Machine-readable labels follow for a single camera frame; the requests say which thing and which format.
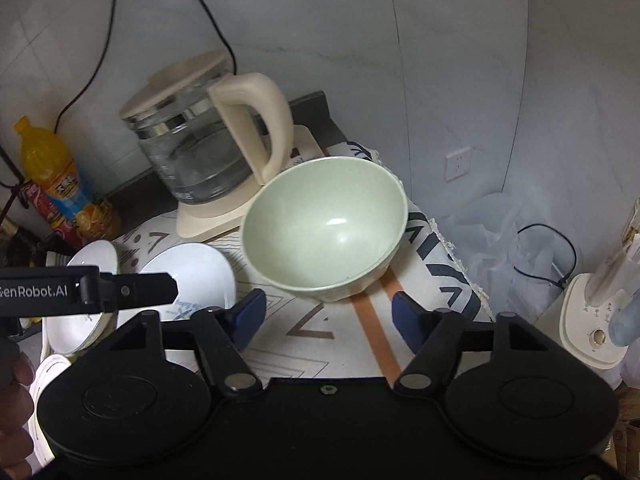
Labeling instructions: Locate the cardboard box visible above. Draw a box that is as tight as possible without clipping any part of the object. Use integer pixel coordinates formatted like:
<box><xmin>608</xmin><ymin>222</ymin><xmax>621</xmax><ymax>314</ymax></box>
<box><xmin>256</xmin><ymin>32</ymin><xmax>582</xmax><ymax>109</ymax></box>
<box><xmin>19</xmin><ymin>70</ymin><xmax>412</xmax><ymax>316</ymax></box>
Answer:
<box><xmin>612</xmin><ymin>380</ymin><xmax>640</xmax><ymax>476</ymax></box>

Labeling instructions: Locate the red drink can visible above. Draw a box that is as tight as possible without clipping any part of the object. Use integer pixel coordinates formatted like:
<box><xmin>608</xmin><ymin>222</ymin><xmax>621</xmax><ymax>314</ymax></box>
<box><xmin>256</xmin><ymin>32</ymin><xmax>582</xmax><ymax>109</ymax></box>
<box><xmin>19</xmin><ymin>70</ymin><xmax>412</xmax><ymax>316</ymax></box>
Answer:
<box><xmin>20</xmin><ymin>182</ymin><xmax>76</xmax><ymax>248</ymax></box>

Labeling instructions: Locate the clear plastic bag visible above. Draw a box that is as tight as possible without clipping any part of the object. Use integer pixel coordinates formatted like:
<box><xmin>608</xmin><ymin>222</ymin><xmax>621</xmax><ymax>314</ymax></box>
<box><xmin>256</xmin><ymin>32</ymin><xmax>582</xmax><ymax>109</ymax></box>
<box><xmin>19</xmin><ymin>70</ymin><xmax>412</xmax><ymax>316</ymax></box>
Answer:
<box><xmin>440</xmin><ymin>192</ymin><xmax>596</xmax><ymax>321</ymax></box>

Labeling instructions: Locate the glass kettle cream handle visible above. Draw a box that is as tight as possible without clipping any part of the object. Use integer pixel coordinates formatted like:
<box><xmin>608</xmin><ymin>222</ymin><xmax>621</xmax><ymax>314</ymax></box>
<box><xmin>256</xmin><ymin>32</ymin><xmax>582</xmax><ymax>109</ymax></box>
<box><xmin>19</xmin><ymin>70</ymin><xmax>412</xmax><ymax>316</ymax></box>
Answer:
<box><xmin>120</xmin><ymin>50</ymin><xmax>296</xmax><ymax>206</ymax></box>

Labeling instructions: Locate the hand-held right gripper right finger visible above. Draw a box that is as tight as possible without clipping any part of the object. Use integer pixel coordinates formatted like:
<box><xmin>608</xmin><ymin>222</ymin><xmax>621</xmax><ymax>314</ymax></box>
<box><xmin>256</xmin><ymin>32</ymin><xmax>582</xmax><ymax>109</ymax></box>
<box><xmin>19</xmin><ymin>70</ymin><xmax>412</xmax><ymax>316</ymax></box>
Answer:
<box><xmin>391</xmin><ymin>291</ymin><xmax>556</xmax><ymax>393</ymax></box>

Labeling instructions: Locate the thin black cable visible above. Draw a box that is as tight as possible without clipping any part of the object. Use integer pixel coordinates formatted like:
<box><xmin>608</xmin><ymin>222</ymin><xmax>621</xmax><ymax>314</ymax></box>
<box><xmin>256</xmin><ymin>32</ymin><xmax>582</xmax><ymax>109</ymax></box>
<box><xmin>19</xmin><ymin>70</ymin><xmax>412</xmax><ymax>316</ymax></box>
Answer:
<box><xmin>512</xmin><ymin>223</ymin><xmax>578</xmax><ymax>288</ymax></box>

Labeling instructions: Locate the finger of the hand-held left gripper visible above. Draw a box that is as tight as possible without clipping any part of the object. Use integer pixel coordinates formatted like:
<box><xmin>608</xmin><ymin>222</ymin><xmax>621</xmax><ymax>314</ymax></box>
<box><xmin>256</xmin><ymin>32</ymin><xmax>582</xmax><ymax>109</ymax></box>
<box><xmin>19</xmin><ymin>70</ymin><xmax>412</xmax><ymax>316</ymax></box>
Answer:
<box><xmin>99</xmin><ymin>272</ymin><xmax>181</xmax><ymax>311</ymax></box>

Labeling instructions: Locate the white bowl blue print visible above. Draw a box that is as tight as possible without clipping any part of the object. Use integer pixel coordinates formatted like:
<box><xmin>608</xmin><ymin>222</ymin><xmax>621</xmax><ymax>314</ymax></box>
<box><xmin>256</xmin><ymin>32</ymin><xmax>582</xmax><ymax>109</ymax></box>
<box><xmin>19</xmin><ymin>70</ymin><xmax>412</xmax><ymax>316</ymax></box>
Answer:
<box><xmin>137</xmin><ymin>242</ymin><xmax>237</xmax><ymax>321</ymax></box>

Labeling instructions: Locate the black kettle cable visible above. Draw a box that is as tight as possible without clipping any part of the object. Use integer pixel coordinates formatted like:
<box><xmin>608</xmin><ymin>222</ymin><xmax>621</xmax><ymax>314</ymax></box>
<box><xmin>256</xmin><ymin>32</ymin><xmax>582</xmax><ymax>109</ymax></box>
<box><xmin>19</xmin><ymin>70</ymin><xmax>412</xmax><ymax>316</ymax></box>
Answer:
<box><xmin>182</xmin><ymin>0</ymin><xmax>238</xmax><ymax>77</ymax></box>

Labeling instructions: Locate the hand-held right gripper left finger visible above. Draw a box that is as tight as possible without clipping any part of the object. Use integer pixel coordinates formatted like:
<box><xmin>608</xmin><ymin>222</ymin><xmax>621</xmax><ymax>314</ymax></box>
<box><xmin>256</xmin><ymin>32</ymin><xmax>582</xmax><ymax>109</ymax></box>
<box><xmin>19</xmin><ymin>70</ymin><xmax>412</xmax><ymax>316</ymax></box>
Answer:
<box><xmin>92</xmin><ymin>288</ymin><xmax>268</xmax><ymax>395</ymax></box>

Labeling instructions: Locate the white wall socket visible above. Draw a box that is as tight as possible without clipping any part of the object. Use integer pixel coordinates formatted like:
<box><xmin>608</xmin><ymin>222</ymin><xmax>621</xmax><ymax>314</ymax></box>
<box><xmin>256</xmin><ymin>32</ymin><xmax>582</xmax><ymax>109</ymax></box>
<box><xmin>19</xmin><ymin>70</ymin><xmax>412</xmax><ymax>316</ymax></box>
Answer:
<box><xmin>445</xmin><ymin>146</ymin><xmax>473</xmax><ymax>182</ymax></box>

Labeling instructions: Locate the patterned table cloth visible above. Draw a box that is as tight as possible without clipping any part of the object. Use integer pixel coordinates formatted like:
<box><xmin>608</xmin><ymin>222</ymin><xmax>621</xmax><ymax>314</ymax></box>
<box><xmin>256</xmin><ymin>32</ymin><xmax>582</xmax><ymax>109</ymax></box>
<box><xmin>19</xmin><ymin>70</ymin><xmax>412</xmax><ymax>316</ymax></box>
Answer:
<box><xmin>105</xmin><ymin>140</ymin><xmax>493</xmax><ymax>378</ymax></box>

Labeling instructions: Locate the person's left hand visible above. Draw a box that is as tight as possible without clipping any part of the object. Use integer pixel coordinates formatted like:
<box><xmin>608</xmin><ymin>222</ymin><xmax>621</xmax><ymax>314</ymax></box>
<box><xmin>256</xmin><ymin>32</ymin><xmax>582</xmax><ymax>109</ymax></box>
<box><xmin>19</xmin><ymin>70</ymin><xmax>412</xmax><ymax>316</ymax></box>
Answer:
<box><xmin>0</xmin><ymin>352</ymin><xmax>36</xmax><ymax>478</ymax></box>

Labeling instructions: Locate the cream appliance base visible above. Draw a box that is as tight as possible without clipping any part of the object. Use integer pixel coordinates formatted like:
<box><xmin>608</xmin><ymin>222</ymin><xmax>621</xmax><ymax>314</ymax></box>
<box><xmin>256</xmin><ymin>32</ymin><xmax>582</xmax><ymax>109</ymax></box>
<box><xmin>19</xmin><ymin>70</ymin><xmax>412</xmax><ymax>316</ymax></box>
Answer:
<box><xmin>559</xmin><ymin>200</ymin><xmax>640</xmax><ymax>371</ymax></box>

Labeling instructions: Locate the orange juice bottle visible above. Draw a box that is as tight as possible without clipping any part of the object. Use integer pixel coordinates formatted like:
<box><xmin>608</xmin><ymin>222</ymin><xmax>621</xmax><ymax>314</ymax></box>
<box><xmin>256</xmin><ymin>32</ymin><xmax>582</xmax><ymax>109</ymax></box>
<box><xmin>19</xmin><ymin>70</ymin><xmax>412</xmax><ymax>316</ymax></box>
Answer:
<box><xmin>12</xmin><ymin>116</ymin><xmax>123</xmax><ymax>241</ymax></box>

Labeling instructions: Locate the white plate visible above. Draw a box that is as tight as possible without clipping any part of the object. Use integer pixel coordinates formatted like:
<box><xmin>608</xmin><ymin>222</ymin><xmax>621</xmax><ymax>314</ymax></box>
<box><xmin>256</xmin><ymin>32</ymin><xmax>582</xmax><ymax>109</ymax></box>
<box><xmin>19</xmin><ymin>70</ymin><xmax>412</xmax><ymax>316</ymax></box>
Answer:
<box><xmin>27</xmin><ymin>354</ymin><xmax>73</xmax><ymax>466</ymax></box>

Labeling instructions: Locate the cream kettle base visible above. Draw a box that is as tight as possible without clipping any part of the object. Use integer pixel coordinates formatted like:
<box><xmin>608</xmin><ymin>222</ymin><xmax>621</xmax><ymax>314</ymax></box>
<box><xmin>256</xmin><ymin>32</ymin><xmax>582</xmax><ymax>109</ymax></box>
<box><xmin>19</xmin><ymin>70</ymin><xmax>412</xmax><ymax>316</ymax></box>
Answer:
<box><xmin>175</xmin><ymin>125</ymin><xmax>326</xmax><ymax>241</ymax></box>

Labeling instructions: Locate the pale green bowl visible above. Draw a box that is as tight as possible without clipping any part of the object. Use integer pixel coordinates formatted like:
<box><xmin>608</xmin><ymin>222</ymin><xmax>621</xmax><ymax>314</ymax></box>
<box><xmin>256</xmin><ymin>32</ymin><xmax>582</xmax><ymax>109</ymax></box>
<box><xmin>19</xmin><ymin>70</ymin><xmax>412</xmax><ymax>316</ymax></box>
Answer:
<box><xmin>241</xmin><ymin>156</ymin><xmax>408</xmax><ymax>303</ymax></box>

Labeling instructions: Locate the plain white bowl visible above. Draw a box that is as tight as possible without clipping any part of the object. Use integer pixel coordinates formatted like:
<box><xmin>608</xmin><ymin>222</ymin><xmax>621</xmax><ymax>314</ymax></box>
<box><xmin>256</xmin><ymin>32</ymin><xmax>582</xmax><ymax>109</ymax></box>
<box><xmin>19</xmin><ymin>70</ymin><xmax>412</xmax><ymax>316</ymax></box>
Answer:
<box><xmin>42</xmin><ymin>240</ymin><xmax>121</xmax><ymax>356</ymax></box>

